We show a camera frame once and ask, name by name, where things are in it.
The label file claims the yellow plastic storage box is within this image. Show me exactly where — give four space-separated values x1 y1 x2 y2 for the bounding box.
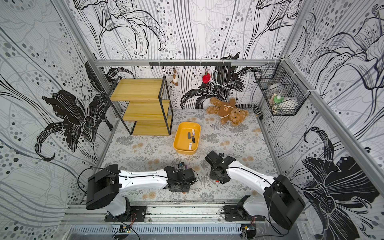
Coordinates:
173 122 201 155

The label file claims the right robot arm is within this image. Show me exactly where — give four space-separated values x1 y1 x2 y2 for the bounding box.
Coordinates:
205 151 306 231

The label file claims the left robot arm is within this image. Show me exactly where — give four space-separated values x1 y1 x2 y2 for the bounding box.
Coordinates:
86 165 199 217

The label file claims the small black connector box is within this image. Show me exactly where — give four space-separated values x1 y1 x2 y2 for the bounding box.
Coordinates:
240 224 257 240

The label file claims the brown teddy bear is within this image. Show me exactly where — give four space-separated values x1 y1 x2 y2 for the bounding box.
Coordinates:
207 97 249 126

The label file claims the striped plush tail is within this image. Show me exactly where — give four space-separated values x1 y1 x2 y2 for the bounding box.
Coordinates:
236 104 264 120

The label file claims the red hanging strawberry toy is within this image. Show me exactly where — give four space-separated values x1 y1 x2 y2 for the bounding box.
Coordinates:
203 71 211 84

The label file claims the green white bottle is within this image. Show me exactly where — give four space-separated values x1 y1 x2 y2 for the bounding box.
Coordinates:
270 94 285 112

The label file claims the small hanging plush toy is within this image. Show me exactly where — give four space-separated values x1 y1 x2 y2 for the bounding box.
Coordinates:
172 69 180 87

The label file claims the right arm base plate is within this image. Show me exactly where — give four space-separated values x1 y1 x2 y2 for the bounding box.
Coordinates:
220 205 266 223

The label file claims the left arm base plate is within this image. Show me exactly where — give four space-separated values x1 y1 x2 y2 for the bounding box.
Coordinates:
105 206 147 223

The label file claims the wooden shelf black frame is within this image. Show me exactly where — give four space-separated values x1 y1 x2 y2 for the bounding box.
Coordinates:
110 76 174 136

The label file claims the black wire basket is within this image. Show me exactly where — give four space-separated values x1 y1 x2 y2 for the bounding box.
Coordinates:
253 63 306 117

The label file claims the black hook rail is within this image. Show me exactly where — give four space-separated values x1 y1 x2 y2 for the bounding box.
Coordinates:
149 61 232 67

